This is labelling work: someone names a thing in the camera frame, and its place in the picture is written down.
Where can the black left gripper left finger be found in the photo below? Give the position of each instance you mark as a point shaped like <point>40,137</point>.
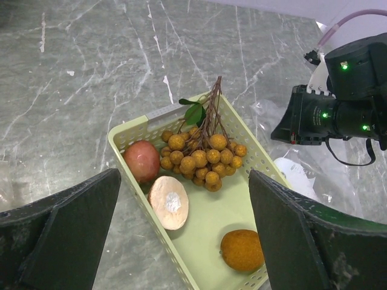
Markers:
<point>57,242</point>

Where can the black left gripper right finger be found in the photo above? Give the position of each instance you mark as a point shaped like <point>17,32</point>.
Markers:
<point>308,245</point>

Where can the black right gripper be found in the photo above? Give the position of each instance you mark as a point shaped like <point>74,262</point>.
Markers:
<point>313,118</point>

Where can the brown kiwi fruit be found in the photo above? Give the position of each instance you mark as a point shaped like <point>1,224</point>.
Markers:
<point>241,250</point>

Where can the brown longan bunch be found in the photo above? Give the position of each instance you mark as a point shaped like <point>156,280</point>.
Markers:
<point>201,149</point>

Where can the white halved mangosteen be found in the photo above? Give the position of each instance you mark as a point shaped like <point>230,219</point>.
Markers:
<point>169,201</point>

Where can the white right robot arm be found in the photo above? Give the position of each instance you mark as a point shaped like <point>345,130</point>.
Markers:
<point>357,72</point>

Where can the pale green plastic basket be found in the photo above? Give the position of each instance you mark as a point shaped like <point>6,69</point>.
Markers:
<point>195,248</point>

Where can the purple passion fruit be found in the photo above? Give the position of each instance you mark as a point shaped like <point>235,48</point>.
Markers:
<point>143,160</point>

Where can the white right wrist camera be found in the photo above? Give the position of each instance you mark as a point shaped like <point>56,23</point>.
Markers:
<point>318,80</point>

